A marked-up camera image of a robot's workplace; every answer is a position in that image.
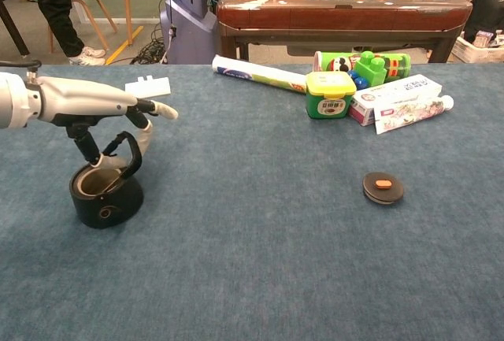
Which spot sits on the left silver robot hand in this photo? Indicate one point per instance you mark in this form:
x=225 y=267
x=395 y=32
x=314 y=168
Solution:
x=78 y=101

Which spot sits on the green toy building block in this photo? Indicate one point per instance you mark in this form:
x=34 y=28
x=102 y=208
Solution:
x=372 y=71

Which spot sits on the white long tube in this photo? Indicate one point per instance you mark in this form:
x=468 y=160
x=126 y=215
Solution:
x=256 y=75

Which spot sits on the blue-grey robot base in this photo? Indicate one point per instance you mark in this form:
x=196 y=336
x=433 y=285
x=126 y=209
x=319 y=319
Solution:
x=189 y=38

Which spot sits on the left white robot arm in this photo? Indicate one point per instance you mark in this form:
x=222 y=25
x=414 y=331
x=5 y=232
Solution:
x=12 y=101

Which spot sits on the yellow-lidded small container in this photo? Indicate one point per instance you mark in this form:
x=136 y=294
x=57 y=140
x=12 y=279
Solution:
x=328 y=98

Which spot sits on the brown mahjong table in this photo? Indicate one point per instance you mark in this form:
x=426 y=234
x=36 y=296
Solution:
x=334 y=18

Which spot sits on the person in black trousers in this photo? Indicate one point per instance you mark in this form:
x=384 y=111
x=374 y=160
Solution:
x=55 y=2

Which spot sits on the white toothpaste tube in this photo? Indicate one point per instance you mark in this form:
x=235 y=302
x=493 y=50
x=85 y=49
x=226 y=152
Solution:
x=405 y=114

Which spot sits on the wooden post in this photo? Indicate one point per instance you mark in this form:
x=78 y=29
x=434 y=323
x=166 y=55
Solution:
x=126 y=2

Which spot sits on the white sneaker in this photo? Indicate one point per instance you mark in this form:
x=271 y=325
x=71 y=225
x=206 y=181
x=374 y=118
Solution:
x=96 y=51
x=84 y=61

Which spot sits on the black bag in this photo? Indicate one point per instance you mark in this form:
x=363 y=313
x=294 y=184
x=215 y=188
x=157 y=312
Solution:
x=488 y=14

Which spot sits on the blue felt table mat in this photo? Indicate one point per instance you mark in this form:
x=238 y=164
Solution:
x=252 y=258

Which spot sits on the white storage crate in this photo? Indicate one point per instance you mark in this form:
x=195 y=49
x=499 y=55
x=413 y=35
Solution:
x=480 y=53

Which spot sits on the white toothpaste box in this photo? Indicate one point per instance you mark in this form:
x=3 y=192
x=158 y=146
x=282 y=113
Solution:
x=393 y=93

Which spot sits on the blue toy building block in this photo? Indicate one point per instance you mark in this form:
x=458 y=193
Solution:
x=360 y=82

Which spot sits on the black teapot lid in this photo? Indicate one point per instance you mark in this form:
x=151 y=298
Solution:
x=384 y=195

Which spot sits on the green chips can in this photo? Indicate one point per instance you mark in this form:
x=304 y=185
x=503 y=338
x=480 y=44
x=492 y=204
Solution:
x=334 y=63

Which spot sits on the white card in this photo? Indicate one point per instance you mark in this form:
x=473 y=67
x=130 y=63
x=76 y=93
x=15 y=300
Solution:
x=153 y=87

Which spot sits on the small black teapot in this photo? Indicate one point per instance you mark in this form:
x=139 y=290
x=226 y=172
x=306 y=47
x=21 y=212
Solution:
x=118 y=203

